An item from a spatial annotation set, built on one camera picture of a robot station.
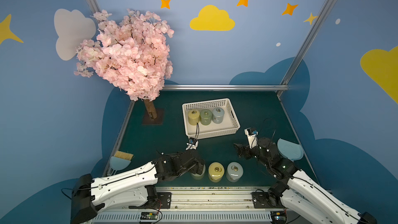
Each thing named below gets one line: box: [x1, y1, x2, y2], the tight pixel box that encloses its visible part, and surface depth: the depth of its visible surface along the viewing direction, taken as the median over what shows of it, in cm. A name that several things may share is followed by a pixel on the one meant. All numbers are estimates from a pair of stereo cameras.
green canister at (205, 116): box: [200, 108, 213, 126], surface depth 101 cm
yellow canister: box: [208, 161, 225, 184], surface depth 78 cm
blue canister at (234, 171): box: [225, 161, 244, 183], surface depth 78 cm
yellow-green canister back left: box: [187, 109, 201, 126], surface depth 100 cm
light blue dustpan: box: [277, 137, 304, 163], surface depth 93 cm
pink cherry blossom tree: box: [74, 9, 175, 119], surface depth 66 cm
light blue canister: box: [211, 107, 225, 124], surface depth 103 cm
